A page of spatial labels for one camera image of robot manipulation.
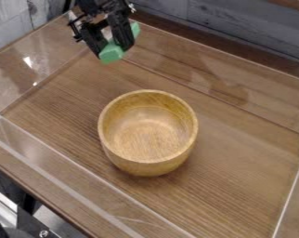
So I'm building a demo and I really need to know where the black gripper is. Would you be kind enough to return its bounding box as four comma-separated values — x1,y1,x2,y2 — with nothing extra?
77,0,135,56

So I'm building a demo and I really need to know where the brown wooden bowl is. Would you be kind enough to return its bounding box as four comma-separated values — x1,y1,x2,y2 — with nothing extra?
98,89,199,177

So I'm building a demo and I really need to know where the green rectangular block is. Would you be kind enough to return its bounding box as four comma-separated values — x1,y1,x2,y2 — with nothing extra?
99,21,142,64

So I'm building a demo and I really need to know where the black metal mount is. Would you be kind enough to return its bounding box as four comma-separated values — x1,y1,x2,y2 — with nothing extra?
17,206,85,238

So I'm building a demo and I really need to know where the clear acrylic tray wall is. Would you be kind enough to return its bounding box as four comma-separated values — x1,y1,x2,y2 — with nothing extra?
0,17,299,238

